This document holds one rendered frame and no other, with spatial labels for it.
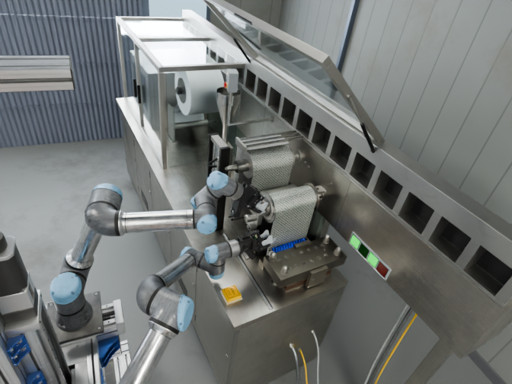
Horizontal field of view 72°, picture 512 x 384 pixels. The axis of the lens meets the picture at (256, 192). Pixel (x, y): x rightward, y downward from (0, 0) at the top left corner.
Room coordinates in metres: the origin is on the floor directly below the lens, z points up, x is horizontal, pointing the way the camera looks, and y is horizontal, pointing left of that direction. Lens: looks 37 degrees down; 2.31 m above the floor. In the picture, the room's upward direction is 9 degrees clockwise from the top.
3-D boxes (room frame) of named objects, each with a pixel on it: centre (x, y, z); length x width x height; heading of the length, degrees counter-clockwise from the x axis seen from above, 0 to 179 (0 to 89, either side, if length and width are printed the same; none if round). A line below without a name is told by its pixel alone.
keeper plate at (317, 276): (1.19, -0.36, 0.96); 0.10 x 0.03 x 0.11; 124
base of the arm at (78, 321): (0.88, 0.72, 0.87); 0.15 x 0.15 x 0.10
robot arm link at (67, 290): (0.88, 0.72, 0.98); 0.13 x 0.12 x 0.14; 14
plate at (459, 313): (2.11, -0.08, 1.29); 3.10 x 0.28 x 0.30; 34
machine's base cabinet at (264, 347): (2.13, 0.41, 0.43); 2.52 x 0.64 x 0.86; 34
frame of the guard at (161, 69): (2.64, 0.76, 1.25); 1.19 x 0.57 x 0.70; 34
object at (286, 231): (1.34, -0.20, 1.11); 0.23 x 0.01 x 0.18; 124
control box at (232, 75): (1.80, 0.22, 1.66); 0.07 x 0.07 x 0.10; 18
